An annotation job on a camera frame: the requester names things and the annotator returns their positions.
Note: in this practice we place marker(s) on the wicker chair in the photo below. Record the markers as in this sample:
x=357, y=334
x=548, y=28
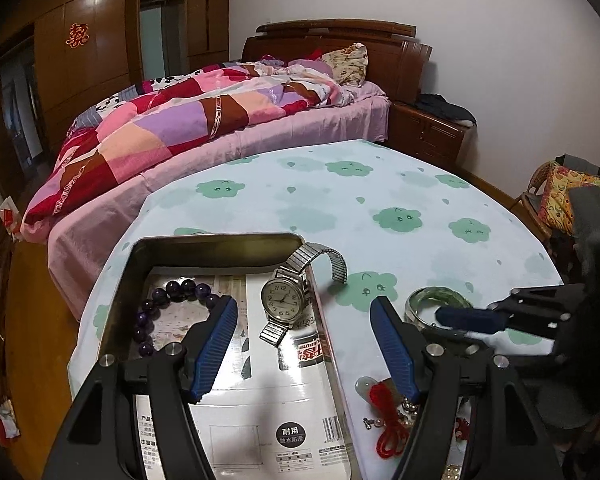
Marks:
x=527, y=205

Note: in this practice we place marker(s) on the brown wooden wardrobe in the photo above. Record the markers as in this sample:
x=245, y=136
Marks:
x=100, y=75

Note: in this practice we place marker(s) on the colourful patterned cushion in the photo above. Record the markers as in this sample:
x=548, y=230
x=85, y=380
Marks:
x=557, y=200

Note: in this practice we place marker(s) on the green jade bangle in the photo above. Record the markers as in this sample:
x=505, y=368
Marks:
x=415, y=305

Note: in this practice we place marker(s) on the dark clothes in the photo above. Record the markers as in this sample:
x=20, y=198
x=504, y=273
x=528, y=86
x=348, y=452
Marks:
x=442, y=107

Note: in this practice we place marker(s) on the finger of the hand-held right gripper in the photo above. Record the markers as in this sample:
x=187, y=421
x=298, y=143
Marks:
x=467, y=319

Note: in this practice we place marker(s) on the silver wristwatch metal band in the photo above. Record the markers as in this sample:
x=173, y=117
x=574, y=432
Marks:
x=285, y=300

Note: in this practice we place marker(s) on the bed with pink sheet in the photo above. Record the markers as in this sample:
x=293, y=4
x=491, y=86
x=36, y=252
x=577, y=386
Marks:
x=280, y=130

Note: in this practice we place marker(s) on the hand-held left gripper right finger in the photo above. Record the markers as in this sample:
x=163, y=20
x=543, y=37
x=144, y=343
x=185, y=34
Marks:
x=392, y=345

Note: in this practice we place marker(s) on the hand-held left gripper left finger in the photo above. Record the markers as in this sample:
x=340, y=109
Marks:
x=215, y=345

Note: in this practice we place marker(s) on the patchwork quilt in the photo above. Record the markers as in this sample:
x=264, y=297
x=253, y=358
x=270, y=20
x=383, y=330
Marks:
x=180, y=120

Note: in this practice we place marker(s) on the red paper decoration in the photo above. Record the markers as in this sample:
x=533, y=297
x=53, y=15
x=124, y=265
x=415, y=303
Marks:
x=77, y=35

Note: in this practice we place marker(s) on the printed paper sheet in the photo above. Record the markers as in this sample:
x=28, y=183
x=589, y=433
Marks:
x=290, y=390

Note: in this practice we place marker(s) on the small pearl earring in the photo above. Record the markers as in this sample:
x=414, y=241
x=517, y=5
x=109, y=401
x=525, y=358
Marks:
x=377, y=423

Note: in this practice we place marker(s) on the wooden headboard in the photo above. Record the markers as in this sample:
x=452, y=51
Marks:
x=400, y=60

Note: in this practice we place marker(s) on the floral pillow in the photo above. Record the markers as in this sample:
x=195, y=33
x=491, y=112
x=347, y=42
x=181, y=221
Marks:
x=347, y=62

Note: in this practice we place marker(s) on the red and white bag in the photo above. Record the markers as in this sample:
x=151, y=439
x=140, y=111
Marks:
x=9, y=217

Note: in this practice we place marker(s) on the wooden nightstand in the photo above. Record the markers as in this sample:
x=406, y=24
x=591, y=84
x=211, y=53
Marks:
x=430, y=135

